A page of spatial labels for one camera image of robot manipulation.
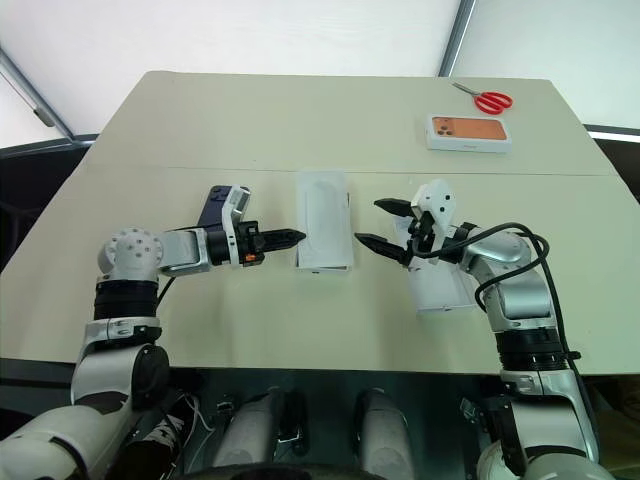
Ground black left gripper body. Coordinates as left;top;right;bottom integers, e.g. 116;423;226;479
233;218;267;270

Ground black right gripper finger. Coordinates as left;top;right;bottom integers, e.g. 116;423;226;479
353;232;413;267
373;197;416;220

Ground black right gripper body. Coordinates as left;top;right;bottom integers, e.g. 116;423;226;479
404;211;437;267

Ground white phone box base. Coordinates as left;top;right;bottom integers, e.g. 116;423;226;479
293;169;355;276

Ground dark blue phone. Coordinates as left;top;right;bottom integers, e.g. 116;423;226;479
196;184;233;232

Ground white phone box lid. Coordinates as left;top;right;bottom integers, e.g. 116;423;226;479
393;214;478;315

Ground white box with orange phone print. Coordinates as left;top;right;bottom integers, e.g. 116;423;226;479
425;113;517;154

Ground wide grey metal pole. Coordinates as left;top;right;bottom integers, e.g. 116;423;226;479
438;0;477;78

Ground silver right robot leg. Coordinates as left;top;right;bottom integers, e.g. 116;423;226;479
353;387;417;480

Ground silver robot leg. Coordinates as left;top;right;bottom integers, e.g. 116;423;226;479
353;387;417;480
213;387;307;480

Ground silver left robot leg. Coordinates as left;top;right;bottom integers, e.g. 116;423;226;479
213;387;307;480

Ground black and white sneaker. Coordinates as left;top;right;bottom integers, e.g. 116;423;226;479
124;389;211;476

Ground thin grey metal pole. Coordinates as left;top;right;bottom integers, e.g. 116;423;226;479
0;49;75;140

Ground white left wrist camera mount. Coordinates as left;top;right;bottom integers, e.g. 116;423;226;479
218;185;252;269

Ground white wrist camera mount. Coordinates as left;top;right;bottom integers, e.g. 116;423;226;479
409;178;458;259
218;185;252;269

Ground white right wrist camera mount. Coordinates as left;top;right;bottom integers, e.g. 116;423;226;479
409;178;458;259

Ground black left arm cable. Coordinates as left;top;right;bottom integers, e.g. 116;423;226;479
155;274;177;309

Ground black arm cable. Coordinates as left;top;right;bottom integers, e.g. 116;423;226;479
434;222;601;451
155;274;177;309

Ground red handled scissors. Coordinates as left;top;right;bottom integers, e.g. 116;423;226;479
451;81;515;116

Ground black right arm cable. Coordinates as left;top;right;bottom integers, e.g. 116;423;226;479
434;222;601;451

